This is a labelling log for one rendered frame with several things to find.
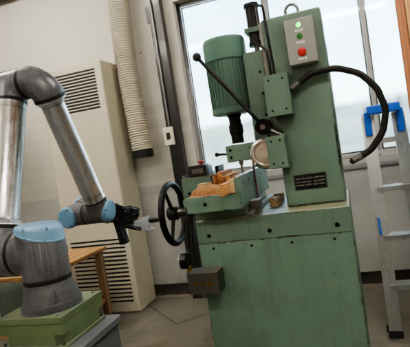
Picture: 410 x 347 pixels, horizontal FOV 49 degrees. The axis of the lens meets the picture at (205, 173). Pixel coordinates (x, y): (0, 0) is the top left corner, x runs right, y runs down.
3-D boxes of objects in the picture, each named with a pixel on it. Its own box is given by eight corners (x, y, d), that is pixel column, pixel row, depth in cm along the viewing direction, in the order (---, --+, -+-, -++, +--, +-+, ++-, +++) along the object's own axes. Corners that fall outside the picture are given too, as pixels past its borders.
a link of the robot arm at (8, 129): (-1, 277, 138) (14, 58, 156) (-43, 279, 144) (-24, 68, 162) (34, 277, 151) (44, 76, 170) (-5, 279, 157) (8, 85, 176)
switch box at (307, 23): (291, 67, 166) (285, 25, 165) (318, 62, 163) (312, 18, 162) (289, 65, 160) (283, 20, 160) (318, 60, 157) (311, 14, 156)
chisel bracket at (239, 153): (232, 165, 192) (229, 145, 191) (263, 160, 187) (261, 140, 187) (228, 166, 185) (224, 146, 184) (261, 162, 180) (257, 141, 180)
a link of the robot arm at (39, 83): (56, 55, 160) (122, 212, 188) (29, 62, 165) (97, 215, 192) (38, 63, 150) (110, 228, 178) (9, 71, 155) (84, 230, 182)
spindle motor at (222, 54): (219, 118, 197) (208, 47, 195) (259, 111, 191) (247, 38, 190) (208, 117, 180) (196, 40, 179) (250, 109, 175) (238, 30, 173)
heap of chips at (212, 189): (195, 195, 175) (193, 185, 174) (229, 190, 170) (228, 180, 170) (187, 198, 166) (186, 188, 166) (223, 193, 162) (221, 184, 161)
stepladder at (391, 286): (385, 329, 235) (353, 110, 241) (437, 327, 228) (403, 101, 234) (390, 339, 220) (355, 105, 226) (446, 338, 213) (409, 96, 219)
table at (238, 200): (210, 194, 226) (208, 182, 226) (269, 187, 216) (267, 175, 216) (164, 217, 169) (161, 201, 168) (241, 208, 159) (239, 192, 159)
